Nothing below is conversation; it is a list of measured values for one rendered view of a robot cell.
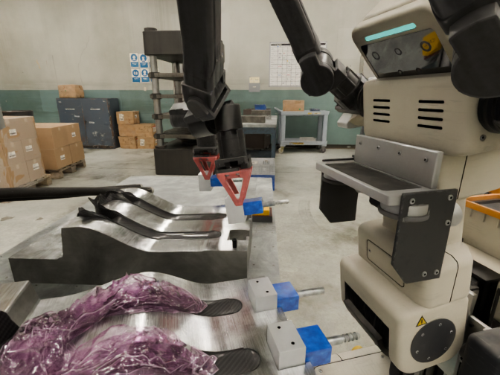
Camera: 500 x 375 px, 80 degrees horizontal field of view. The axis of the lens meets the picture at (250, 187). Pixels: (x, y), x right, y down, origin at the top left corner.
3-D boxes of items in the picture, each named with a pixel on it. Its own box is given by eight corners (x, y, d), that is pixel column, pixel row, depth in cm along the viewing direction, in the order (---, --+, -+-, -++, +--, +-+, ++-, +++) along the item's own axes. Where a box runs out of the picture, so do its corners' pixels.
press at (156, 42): (229, 156, 604) (227, 44, 543) (213, 175, 457) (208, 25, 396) (184, 155, 612) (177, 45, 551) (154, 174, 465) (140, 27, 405)
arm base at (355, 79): (386, 84, 70) (356, 85, 81) (364, 60, 67) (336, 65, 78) (363, 114, 70) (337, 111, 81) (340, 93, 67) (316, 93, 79)
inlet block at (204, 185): (243, 186, 96) (242, 169, 94) (242, 190, 91) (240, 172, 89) (202, 187, 96) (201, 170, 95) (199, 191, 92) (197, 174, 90)
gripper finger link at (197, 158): (194, 181, 88) (191, 150, 86) (199, 175, 95) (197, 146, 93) (217, 181, 88) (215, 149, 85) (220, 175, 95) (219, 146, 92)
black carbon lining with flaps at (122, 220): (228, 219, 79) (228, 185, 76) (219, 249, 64) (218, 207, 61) (100, 217, 81) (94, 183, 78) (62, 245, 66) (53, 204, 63)
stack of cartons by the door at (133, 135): (160, 146, 716) (157, 110, 692) (155, 149, 685) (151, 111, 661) (126, 146, 724) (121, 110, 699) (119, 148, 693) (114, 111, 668)
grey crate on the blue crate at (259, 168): (275, 168, 415) (275, 158, 411) (274, 175, 376) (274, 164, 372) (231, 167, 421) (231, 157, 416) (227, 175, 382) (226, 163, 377)
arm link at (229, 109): (225, 98, 57) (244, 99, 61) (202, 105, 62) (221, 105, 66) (231, 135, 58) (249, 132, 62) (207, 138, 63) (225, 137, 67)
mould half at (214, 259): (252, 234, 87) (252, 189, 83) (247, 289, 62) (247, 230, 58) (84, 230, 89) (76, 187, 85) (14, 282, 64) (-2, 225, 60)
